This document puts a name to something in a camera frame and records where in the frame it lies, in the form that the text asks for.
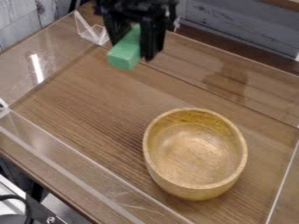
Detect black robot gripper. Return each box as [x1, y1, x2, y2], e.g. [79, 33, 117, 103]
[94, 0, 181, 61]

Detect green rectangular block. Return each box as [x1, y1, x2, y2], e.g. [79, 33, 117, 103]
[107, 24, 142, 70]

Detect brown wooden bowl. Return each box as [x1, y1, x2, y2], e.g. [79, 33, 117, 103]
[143, 108, 249, 201]

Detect clear acrylic tray walls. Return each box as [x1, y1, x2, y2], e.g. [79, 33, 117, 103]
[0, 12, 299, 224]

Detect black cable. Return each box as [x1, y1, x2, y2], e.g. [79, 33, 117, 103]
[0, 194, 36, 224]

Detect black metal bracket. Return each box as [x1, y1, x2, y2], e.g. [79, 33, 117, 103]
[26, 195, 68, 224]

